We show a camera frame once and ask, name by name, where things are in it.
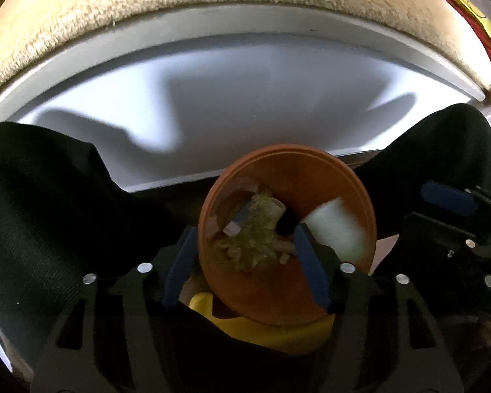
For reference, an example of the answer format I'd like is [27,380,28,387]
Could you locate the yellow slipper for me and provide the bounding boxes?
[189,292,335,355]

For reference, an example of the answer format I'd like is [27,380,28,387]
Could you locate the olive green hair clip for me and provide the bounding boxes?
[213,190,285,272]

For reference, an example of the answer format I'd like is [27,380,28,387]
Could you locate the person's black trousers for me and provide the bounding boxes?
[0,104,491,392]

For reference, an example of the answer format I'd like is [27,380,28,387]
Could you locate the orange trash bin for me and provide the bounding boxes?
[198,144,377,326]

